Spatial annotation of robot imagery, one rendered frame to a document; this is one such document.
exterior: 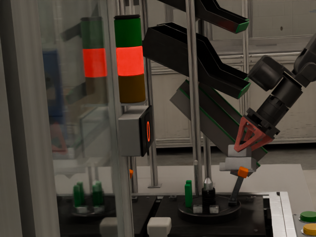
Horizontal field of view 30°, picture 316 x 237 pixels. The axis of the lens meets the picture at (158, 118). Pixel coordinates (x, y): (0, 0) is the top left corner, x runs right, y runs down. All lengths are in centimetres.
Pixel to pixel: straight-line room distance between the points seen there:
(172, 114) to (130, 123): 440
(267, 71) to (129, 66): 43
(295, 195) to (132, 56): 86
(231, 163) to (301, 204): 36
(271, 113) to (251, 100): 402
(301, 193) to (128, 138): 85
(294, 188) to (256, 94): 362
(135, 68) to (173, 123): 440
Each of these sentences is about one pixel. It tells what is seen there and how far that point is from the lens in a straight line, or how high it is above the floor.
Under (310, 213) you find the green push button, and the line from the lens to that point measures 132.
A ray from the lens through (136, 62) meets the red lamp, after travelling 105.
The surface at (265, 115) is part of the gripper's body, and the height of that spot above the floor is 116.
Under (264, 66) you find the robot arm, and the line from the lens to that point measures 138.
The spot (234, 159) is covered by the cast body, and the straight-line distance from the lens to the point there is 140.
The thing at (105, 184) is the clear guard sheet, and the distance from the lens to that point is 100.
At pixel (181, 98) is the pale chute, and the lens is 150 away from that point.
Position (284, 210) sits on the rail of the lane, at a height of 96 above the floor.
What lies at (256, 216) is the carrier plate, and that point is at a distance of 130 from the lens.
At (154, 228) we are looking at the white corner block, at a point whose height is 98.
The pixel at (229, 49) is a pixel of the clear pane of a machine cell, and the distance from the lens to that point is 534.
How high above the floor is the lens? 144
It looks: 12 degrees down
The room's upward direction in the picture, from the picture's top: 3 degrees counter-clockwise
